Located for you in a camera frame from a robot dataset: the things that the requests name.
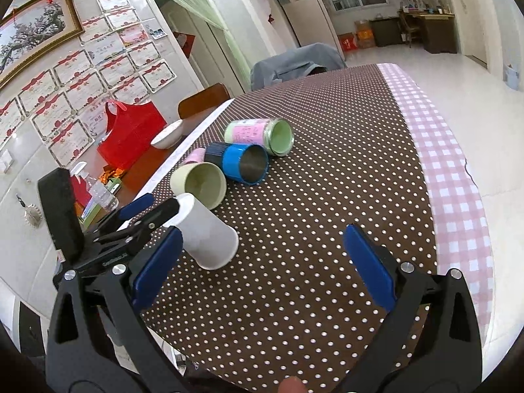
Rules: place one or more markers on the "green lace curtain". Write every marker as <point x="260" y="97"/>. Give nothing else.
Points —
<point x="204" y="12"/>

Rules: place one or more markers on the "red cardboard box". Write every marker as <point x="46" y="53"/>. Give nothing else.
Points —
<point x="347" y="42"/>

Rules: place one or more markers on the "pale green cup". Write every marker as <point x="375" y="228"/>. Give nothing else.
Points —
<point x="201" y="186"/>

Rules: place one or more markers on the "red door decoration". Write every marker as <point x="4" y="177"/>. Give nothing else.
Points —
<point x="185" y="43"/>

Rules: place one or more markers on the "wooden desk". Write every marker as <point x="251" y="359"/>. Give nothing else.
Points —
<point x="434" y="28"/>

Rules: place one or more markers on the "round silver ornament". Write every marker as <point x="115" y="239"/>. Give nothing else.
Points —
<point x="32" y="214"/>

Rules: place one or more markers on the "orange cardboard box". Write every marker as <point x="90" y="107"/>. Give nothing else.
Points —
<point x="364" y="35"/>

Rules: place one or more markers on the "white waste bin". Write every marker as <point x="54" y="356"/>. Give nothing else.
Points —
<point x="513" y="77"/>

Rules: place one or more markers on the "red plastic bag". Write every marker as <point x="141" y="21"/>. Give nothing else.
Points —
<point x="131" y="135"/>

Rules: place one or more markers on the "wooden chair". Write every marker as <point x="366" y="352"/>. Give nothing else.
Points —
<point x="202" y="98"/>

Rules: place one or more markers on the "framed tree painting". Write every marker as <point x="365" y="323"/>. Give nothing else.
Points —
<point x="28" y="35"/>

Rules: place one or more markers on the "wall of framed certificates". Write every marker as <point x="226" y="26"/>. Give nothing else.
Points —
<point x="82" y="82"/>

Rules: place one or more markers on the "blue and black cup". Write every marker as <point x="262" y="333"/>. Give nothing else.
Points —
<point x="239" y="161"/>

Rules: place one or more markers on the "white light switch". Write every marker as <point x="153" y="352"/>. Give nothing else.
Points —
<point x="5" y="160"/>

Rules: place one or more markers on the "clear plastic bottle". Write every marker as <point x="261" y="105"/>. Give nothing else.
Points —
<point x="102" y="194"/>

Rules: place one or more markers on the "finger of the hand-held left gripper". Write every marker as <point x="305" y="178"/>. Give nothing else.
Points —
<point x="137" y="207"/>
<point x="157" y="216"/>

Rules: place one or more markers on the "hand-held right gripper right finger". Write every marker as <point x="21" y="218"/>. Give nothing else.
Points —
<point x="370" y="268"/>

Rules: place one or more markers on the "brown polka dot tablecloth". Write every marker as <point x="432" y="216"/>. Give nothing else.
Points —
<point x="319" y="180"/>

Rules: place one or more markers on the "person's right hand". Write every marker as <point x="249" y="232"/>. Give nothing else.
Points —
<point x="291" y="385"/>

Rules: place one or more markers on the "white bowl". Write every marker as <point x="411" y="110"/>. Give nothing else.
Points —
<point x="168" y="135"/>

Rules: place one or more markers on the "chair with grey-blue cover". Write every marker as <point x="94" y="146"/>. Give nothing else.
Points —
<point x="292" y="63"/>

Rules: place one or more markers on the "dark cabinet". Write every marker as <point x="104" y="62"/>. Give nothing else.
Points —
<point x="385" y="30"/>

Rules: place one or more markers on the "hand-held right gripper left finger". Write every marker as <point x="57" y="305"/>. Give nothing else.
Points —
<point x="157" y="268"/>

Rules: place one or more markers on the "pink checked tablecloth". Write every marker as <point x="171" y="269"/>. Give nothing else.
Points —
<point x="444" y="163"/>

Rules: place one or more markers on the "white refrigerator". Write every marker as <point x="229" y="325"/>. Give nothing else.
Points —
<point x="307" y="12"/>

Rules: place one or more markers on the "pink and green cup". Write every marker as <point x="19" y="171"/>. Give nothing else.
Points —
<point x="260" y="132"/>

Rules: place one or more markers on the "white paper cup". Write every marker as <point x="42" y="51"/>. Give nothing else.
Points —
<point x="208" y="237"/>

